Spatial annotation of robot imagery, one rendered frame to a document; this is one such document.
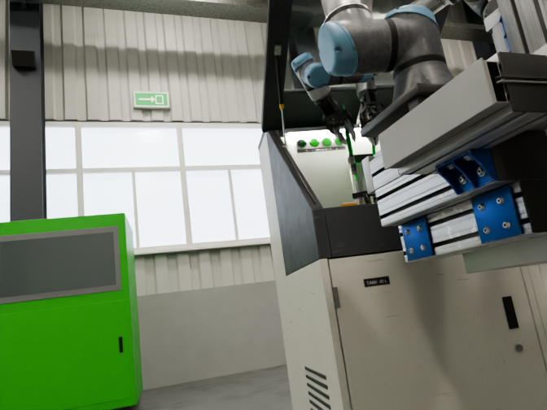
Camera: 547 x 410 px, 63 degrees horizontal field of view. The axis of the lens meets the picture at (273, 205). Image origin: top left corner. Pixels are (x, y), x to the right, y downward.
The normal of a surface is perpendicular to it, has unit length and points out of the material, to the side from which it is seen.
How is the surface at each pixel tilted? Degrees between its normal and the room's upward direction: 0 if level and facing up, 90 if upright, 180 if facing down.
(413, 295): 90
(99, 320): 90
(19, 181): 90
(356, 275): 90
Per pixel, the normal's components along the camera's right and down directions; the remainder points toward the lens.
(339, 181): 0.15, -0.24
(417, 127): -0.94, 0.05
